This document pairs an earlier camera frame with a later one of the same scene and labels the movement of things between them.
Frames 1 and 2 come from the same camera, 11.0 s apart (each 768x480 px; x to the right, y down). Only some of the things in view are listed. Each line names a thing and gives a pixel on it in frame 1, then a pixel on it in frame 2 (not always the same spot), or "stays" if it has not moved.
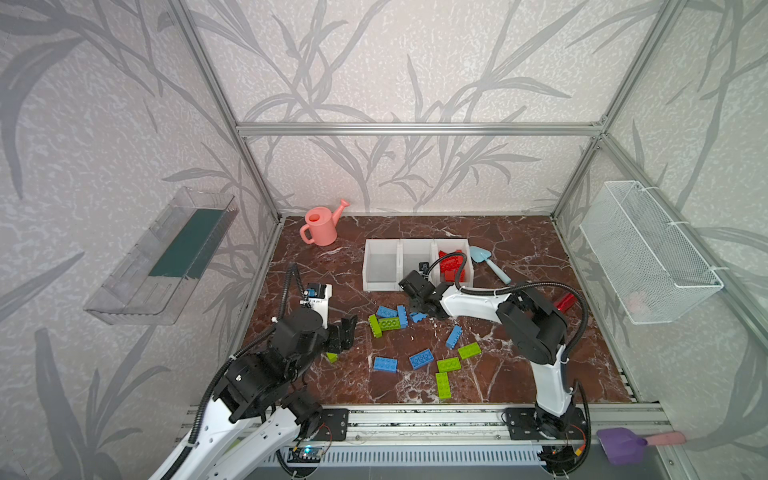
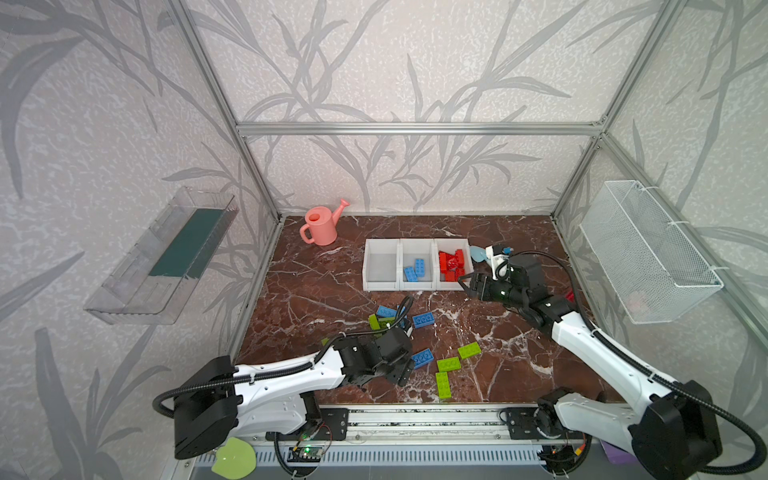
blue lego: (454, 336) -> (420, 267)
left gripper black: (343, 333) -> (398, 346)
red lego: (448, 262) stays
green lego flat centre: (390, 323) stays
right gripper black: (414, 285) -> (483, 285)
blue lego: (384, 312) stays
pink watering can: (323, 224) stays
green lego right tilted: (469, 350) stays
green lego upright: (375, 326) stays
